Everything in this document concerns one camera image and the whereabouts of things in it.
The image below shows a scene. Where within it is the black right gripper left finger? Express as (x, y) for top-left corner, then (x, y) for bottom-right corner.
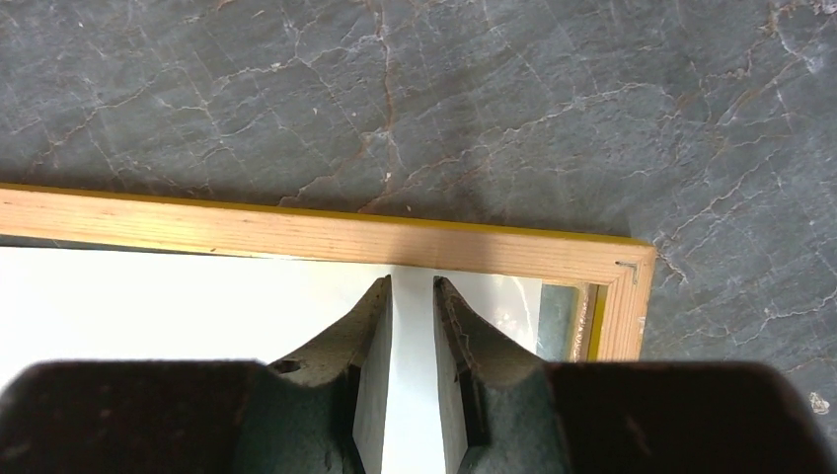
(231, 276), (392, 473)

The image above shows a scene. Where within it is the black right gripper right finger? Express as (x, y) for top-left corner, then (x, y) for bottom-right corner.
(432, 276), (571, 473)

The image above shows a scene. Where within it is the clear acrylic sheet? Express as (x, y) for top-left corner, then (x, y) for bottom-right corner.
(491, 277), (596, 361)

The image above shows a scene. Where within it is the building and sky photo print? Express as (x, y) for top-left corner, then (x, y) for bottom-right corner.
(1, 248), (506, 473)

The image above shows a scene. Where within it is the yellow wooden picture frame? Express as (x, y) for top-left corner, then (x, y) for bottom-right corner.
(1, 184), (656, 360)

